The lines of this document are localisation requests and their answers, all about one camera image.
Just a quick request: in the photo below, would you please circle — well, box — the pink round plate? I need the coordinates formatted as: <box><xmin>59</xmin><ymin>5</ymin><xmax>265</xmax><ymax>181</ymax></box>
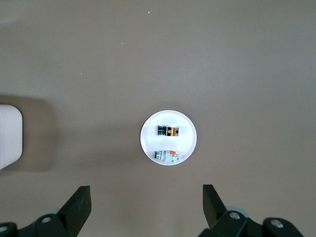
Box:
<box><xmin>140</xmin><ymin>110</ymin><xmax>198</xmax><ymax>167</ymax></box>

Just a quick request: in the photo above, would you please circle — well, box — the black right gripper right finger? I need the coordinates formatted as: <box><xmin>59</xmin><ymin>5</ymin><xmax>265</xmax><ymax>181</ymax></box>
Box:
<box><xmin>197</xmin><ymin>184</ymin><xmax>305</xmax><ymax>237</ymax></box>

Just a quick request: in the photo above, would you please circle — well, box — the orange and black switch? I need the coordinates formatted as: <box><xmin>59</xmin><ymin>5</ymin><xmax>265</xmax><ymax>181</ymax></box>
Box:
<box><xmin>157</xmin><ymin>125</ymin><xmax>180</xmax><ymax>137</ymax></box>

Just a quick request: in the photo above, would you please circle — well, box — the green and white switch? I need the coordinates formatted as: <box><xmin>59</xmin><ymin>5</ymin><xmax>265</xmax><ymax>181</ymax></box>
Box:
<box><xmin>153</xmin><ymin>150</ymin><xmax>181</xmax><ymax>164</ymax></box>

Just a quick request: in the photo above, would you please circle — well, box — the white lidded storage box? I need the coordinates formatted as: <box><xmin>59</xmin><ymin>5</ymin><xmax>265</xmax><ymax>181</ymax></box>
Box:
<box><xmin>0</xmin><ymin>104</ymin><xmax>23</xmax><ymax>170</ymax></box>

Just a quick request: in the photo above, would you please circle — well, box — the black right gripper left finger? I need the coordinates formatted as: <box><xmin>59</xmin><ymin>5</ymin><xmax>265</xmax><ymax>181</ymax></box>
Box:
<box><xmin>0</xmin><ymin>185</ymin><xmax>92</xmax><ymax>237</ymax></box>

